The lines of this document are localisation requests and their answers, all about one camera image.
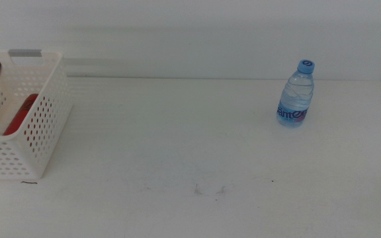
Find red drink can black print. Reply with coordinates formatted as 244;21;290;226
2;93;51;148

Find clear water bottle blue cap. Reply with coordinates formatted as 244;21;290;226
276;59;316;128

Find white perforated plastic basket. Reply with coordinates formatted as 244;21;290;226
0;49;73;180

